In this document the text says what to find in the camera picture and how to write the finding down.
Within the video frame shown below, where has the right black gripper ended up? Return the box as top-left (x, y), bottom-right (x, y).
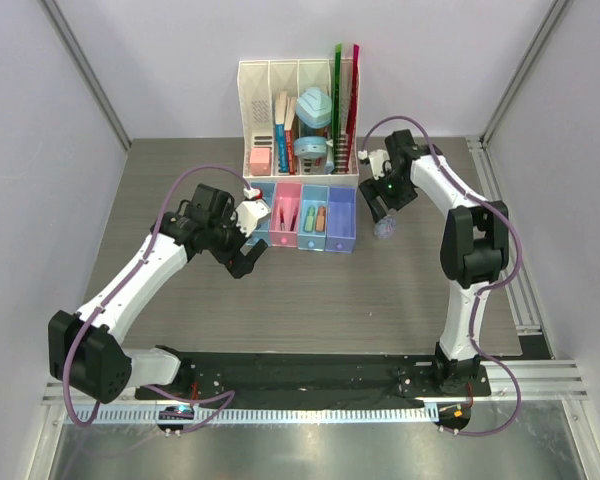
top-left (359, 168), bottom-right (418, 223)

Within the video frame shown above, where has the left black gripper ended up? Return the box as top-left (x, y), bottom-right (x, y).
top-left (208, 203), bottom-right (266, 278)

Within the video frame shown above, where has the blue plastic drawer bin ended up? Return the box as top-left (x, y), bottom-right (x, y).
top-left (246, 182), bottom-right (276, 246)

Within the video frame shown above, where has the purple plastic drawer bin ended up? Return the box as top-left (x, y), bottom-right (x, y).
top-left (325, 187), bottom-right (357, 253)

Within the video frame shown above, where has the light blue drawer bin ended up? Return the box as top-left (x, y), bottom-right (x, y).
top-left (297, 185), bottom-right (329, 251)

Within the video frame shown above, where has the pink plastic drawer bin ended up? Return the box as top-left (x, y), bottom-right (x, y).
top-left (270, 183), bottom-right (302, 248)

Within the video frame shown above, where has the white desktop file organizer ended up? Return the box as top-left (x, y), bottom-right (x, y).
top-left (237, 57), bottom-right (359, 188)

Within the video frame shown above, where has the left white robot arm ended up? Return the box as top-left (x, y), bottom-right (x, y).
top-left (48, 184), bottom-right (271, 404)

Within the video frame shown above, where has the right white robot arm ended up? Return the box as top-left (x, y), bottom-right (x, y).
top-left (357, 130), bottom-right (509, 395)

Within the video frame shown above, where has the pink cube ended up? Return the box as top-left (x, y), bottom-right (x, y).
top-left (248, 147), bottom-right (272, 176)

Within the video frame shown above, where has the blue spine book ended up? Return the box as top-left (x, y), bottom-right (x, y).
top-left (274, 91), bottom-right (289, 174)

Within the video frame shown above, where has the green transparent ruler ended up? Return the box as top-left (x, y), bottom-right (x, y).
top-left (332, 43), bottom-right (343, 151)

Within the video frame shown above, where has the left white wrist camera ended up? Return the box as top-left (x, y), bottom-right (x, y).
top-left (235, 187), bottom-right (272, 238)

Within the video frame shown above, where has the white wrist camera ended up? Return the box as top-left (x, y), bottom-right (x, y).
top-left (235, 187), bottom-right (272, 238)
top-left (357, 149), bottom-right (392, 180)

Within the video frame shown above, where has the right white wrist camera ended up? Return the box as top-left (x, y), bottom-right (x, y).
top-left (357, 149), bottom-right (392, 180)

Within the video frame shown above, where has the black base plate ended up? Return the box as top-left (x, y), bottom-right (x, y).
top-left (72, 349), bottom-right (501, 412)

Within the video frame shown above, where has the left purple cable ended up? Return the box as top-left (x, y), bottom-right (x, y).
top-left (61, 165), bottom-right (259, 432)

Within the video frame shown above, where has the purple cable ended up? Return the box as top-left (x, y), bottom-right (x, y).
top-left (61, 165), bottom-right (259, 432)
top-left (361, 116), bottom-right (524, 437)

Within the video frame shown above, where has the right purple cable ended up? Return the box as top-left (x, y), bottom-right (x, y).
top-left (361, 116), bottom-right (524, 437)

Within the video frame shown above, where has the perforated metal cable tray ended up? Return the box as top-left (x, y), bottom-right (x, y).
top-left (94, 403), bottom-right (439, 426)

